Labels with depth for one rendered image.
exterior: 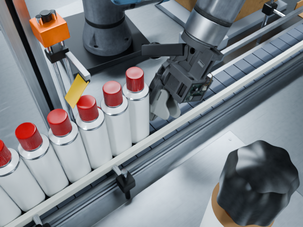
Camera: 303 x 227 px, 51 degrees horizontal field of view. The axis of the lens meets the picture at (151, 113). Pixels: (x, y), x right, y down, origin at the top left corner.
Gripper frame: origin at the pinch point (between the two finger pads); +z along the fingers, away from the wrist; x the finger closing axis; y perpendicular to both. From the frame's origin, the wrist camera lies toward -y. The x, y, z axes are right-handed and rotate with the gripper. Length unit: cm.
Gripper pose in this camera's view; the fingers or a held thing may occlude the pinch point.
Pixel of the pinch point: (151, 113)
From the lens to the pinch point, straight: 69.7
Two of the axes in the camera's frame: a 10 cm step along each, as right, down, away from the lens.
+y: 6.0, 6.3, -4.9
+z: -4.0, 7.7, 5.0
